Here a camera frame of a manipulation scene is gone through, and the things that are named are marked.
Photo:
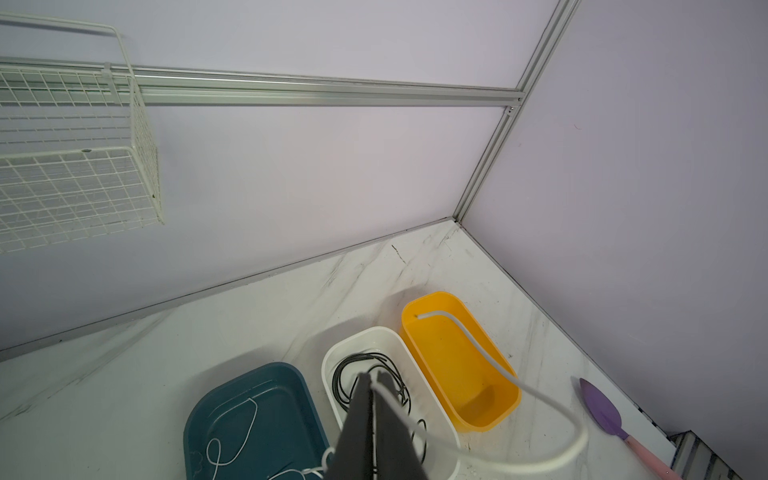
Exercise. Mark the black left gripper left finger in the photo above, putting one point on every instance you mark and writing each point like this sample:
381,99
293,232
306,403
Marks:
353,458

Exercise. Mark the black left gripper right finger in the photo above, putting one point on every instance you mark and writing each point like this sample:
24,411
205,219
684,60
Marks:
395,455

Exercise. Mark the teal plastic bin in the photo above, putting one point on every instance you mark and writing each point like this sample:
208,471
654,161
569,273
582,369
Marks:
260,425

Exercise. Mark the yellow plastic bin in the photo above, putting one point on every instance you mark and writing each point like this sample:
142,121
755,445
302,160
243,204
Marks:
475,396

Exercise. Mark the white plastic bin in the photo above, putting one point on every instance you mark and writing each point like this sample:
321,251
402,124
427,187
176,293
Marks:
379,350

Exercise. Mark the purple pink spatula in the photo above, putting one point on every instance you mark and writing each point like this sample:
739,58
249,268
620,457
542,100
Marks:
606,415

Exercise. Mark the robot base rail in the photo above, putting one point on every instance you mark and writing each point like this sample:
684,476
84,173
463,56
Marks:
695,460

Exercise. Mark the white wire basket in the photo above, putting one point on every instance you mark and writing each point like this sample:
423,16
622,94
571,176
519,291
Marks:
78,154

